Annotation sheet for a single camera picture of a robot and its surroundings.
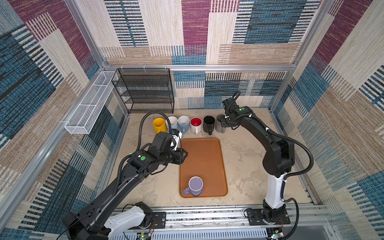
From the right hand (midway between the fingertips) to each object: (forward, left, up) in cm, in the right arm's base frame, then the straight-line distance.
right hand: (227, 123), depth 92 cm
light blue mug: (+10, +34, -8) cm, 36 cm away
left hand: (-23, +24, +8) cm, 34 cm away
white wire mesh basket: (+11, +87, +4) cm, 87 cm away
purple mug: (-33, +20, -7) cm, 40 cm away
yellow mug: (+7, +43, -7) cm, 44 cm away
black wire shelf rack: (+33, +55, +2) cm, 64 cm away
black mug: (+6, +10, -7) cm, 14 cm away
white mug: (+10, +18, -12) cm, 24 cm away
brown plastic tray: (-16, +14, -15) cm, 26 cm away
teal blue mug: (+7, +27, -7) cm, 28 cm away
